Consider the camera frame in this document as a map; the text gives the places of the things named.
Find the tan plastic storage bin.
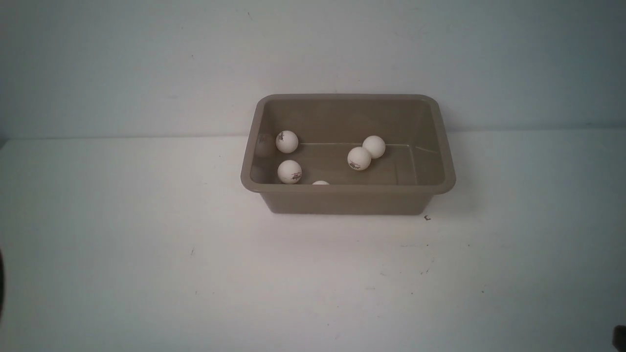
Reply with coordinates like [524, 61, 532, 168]
[241, 94, 456, 215]

